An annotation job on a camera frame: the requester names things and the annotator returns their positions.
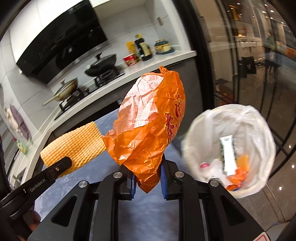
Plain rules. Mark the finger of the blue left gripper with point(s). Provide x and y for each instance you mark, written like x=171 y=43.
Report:
x=61 y=166

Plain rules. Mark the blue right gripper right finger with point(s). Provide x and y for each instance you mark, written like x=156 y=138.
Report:
x=163 y=179

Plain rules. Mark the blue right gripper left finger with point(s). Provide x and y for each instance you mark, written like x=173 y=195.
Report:
x=131 y=185

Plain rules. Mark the yellow foam net sleeve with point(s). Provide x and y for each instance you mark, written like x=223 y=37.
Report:
x=81 y=145

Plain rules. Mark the orange plastic bag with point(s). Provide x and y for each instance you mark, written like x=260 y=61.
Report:
x=147 y=121

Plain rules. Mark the green white snack wrapper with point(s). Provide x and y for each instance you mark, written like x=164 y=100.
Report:
x=228 y=155

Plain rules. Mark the white lined trash bin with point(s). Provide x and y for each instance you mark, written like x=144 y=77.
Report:
x=252 y=137

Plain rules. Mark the white kitchen countertop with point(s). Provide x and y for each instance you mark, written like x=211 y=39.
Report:
x=27 y=162

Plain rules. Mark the blue grey velvet tablecloth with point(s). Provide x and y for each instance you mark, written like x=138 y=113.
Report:
x=148 y=216

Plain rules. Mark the green dish soap bottle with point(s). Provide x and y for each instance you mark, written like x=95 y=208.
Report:
x=22 y=147

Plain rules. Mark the purple hanging towel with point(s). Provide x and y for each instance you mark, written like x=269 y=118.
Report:
x=21 y=127

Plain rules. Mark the white hanging cloth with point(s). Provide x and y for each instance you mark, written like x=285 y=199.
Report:
x=14 y=124

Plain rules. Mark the black gas stove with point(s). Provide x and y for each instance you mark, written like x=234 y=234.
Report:
x=81 y=92

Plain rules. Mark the orange wrapper inside bin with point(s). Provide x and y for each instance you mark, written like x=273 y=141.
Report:
x=240 y=173

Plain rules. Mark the beige wok with lid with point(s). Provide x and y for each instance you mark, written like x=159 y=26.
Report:
x=64 y=91

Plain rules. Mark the black wok with lid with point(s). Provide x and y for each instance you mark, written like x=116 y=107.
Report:
x=101 y=65

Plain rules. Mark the red instant noodle cup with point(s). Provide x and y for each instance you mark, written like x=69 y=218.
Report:
x=131 y=59

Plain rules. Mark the dark soy sauce bottle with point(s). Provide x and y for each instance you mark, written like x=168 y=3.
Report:
x=144 y=50

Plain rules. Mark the green lidded condiment jar set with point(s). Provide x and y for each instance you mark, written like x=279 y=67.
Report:
x=163 y=47

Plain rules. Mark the black range hood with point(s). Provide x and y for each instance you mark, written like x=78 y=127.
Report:
x=68 y=39

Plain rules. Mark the yellow seasoning packet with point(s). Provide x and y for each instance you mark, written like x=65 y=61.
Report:
x=131 y=47

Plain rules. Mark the glass sliding door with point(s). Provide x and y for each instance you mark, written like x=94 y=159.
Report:
x=251 y=57

